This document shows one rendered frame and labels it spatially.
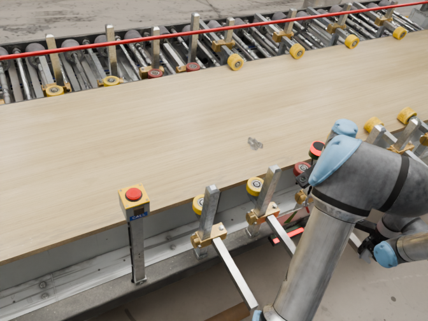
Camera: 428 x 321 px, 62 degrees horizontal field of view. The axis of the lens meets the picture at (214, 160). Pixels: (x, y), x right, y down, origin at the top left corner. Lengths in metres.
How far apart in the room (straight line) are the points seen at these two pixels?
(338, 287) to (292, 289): 1.68
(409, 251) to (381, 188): 0.47
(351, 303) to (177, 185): 1.42
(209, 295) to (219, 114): 1.05
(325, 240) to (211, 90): 1.35
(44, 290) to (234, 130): 1.04
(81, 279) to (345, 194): 1.15
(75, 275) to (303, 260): 1.05
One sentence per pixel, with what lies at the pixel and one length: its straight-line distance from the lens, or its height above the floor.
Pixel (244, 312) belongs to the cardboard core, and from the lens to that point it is 2.13.
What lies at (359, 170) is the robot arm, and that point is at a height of 1.58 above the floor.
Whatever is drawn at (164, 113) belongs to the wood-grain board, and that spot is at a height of 0.90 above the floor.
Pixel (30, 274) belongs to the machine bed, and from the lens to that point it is 1.59.
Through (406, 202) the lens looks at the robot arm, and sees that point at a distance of 0.73.
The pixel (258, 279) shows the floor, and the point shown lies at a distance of 2.30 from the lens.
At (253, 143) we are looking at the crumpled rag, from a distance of 1.67.
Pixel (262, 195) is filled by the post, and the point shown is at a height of 0.98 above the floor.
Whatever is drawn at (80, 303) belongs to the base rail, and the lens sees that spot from 1.45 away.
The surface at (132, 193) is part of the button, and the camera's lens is 1.01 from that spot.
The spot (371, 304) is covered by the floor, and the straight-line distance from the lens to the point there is 2.51.
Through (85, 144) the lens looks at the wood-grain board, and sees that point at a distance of 1.63.
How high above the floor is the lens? 2.03
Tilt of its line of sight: 46 degrees down
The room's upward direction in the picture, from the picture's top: 10 degrees clockwise
